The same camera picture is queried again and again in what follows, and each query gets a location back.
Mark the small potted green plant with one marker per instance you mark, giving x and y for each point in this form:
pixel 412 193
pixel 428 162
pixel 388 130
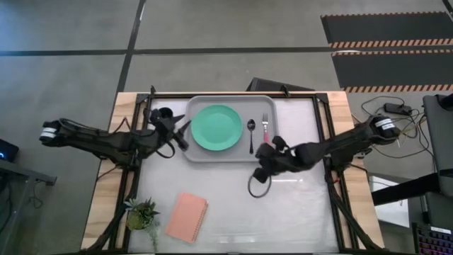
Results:
pixel 141 214

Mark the black power adapter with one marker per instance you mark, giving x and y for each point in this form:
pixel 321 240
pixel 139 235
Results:
pixel 396 108

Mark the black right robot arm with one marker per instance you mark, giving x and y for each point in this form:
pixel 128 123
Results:
pixel 347 141

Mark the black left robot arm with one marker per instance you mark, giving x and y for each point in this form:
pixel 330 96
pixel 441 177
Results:
pixel 99 141

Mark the grey plastic tray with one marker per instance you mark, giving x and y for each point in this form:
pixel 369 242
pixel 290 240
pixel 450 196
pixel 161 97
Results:
pixel 230 156

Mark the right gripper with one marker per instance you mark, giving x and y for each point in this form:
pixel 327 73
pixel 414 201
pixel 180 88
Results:
pixel 279 161

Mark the black diagonal desk beam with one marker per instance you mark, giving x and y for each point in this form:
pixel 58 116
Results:
pixel 403 189

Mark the black spoon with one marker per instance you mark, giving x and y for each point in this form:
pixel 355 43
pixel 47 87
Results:
pixel 251 124

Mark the black metal table frame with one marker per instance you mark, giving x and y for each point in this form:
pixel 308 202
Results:
pixel 143 184

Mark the backlit keyboard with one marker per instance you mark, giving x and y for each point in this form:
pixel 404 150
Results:
pixel 433 242

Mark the black hazard-striped floor mat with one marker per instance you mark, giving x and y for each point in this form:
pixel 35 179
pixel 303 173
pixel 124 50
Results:
pixel 385 26
pixel 393 69

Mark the black box with blue light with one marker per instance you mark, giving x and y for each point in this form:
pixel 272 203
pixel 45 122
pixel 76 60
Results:
pixel 7 150

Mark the green round plate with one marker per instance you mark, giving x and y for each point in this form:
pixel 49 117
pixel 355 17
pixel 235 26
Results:
pixel 216 127

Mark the orange spiral notebook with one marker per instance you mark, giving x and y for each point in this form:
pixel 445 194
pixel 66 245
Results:
pixel 186 217

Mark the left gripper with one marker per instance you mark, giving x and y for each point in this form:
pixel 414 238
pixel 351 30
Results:
pixel 166 127

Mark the grey side desk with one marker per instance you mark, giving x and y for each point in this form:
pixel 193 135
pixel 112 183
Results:
pixel 440 141

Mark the grey metal side stand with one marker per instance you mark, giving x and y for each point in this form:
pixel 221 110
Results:
pixel 21 173

